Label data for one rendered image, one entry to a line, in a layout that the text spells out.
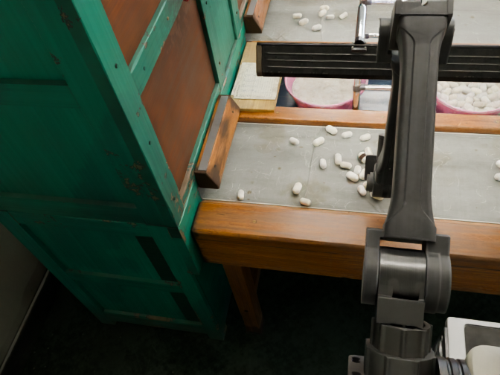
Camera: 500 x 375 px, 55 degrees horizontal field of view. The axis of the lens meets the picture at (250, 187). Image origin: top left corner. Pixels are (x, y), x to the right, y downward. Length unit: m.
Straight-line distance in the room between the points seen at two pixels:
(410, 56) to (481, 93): 0.95
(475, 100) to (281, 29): 0.72
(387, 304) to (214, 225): 0.74
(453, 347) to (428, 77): 0.41
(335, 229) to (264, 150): 0.35
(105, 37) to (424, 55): 0.49
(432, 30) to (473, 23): 1.20
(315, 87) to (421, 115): 0.98
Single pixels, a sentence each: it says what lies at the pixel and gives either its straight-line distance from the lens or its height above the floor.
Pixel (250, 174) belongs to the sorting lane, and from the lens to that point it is 1.38.
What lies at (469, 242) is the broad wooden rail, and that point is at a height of 0.76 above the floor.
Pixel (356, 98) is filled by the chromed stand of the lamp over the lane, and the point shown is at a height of 0.80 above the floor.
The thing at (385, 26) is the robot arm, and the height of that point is 1.35.
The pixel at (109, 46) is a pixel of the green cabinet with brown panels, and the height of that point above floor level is 1.35.
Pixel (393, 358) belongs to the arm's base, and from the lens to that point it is 0.61.
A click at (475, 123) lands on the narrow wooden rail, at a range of 1.51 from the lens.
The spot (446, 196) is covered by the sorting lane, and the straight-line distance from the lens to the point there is 1.35.
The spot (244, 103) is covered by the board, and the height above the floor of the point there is 0.78.
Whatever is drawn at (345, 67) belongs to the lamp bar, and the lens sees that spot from 1.17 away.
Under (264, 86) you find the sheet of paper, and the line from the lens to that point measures 1.57.
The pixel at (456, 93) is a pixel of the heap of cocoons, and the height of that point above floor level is 0.73.
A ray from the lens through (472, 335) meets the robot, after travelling 0.86.
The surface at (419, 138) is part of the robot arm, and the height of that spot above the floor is 1.34.
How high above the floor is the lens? 1.82
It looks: 53 degrees down
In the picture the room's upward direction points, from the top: 12 degrees counter-clockwise
